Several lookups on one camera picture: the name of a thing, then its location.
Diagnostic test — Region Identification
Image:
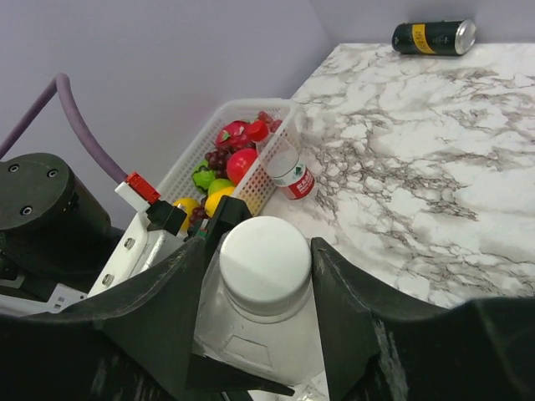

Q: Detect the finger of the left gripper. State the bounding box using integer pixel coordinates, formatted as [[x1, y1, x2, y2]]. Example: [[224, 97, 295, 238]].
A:
[[185, 353, 295, 397], [205, 195, 252, 251]]

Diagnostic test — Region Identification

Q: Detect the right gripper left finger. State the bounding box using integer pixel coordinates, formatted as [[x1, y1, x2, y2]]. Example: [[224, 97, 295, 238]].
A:
[[1, 239, 204, 400]]

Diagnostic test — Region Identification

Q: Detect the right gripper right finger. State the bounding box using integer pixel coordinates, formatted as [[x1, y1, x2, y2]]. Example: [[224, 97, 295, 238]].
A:
[[311, 237, 534, 400]]

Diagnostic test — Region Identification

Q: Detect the large clear bottle white cap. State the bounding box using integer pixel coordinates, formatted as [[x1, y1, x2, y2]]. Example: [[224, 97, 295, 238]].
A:
[[190, 258, 327, 388]]

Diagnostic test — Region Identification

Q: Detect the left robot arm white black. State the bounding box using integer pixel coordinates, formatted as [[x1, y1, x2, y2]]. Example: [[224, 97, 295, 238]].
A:
[[1, 153, 291, 400]]

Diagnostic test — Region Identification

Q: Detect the small bottle red cap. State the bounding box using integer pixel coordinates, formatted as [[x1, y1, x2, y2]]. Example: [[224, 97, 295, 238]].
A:
[[246, 120, 315, 201]]

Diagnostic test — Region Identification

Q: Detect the yellow lemon toy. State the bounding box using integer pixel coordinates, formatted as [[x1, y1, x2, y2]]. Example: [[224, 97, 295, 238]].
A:
[[204, 186, 235, 217]]

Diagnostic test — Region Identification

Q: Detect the green pear toy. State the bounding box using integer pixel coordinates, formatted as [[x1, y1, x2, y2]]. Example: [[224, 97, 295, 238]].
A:
[[207, 179, 233, 195]]

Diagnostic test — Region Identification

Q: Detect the white plastic basket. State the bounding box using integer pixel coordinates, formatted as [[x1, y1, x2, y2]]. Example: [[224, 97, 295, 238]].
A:
[[158, 98, 300, 216]]

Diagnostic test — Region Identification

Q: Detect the green watermelon toy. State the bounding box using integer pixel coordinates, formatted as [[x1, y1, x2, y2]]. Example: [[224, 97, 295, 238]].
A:
[[191, 160, 217, 194]]

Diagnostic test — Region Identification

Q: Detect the red apple toy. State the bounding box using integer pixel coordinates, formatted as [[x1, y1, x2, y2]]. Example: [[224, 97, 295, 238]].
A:
[[227, 148, 257, 186]]

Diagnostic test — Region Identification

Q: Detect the red dragon fruit toy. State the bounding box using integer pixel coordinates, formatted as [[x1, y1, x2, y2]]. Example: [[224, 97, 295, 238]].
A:
[[214, 120, 256, 154]]

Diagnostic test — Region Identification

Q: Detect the black battery with gold band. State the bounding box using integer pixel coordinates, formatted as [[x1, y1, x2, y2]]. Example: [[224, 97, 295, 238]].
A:
[[391, 19, 476, 57]]

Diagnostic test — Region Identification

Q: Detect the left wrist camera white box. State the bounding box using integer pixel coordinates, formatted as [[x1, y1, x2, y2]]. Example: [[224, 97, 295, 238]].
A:
[[53, 170, 189, 314]]

